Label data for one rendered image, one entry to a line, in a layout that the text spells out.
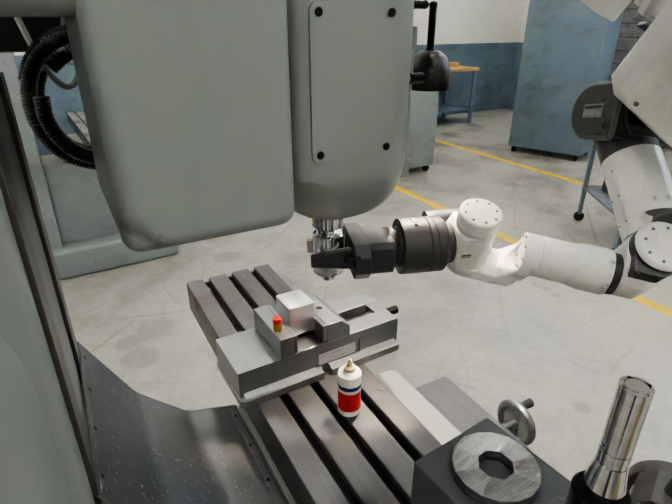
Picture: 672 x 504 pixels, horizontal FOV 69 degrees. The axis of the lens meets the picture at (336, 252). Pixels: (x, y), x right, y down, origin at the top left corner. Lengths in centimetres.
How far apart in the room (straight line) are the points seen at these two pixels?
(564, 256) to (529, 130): 608
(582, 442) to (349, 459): 165
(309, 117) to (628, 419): 41
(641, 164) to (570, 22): 578
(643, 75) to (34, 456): 84
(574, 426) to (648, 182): 166
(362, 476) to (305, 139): 50
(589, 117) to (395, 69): 45
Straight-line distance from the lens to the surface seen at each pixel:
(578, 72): 663
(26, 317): 50
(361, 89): 60
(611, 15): 87
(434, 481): 57
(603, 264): 82
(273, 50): 52
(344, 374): 84
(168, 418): 96
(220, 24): 50
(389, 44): 61
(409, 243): 73
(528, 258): 80
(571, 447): 234
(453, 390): 128
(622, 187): 91
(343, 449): 85
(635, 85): 84
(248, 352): 94
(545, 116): 677
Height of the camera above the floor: 156
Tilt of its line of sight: 25 degrees down
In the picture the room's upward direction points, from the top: straight up
